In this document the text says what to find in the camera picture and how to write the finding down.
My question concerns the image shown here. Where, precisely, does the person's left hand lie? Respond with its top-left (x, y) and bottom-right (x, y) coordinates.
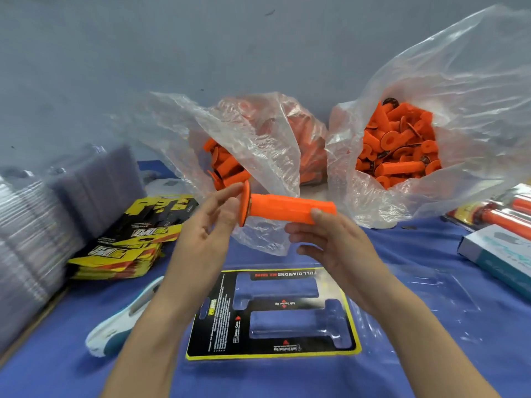
top-left (159, 182), bottom-right (247, 316)

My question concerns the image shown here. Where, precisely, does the person's right hand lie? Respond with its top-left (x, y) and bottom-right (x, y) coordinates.
top-left (284, 207), bottom-right (393, 316)

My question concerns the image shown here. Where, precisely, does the yellow black backing card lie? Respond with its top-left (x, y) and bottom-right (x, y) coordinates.
top-left (185, 265), bottom-right (363, 362)

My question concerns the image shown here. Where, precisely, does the teal hand stapler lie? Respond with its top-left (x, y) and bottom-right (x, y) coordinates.
top-left (85, 276), bottom-right (165, 358)

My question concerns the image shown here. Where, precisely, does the stack of clear blister shells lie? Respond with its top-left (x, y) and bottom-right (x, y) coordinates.
top-left (0, 145), bottom-right (146, 355)

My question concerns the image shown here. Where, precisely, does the person's right forearm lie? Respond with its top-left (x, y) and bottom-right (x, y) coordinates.
top-left (365, 286), bottom-right (499, 398)

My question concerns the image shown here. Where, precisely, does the stack of yellow black cards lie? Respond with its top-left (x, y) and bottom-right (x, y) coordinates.
top-left (68, 195), bottom-right (200, 281)

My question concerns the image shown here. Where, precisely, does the white printed paper sheet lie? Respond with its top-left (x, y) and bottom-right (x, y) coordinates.
top-left (145, 176), bottom-right (200, 201)

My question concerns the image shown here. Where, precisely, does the teal white cardboard box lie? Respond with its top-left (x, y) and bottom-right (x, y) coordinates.
top-left (458, 225), bottom-right (531, 299)

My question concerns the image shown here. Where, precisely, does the large clear plastic bag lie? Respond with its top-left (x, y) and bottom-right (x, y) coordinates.
top-left (326, 4), bottom-right (531, 229)

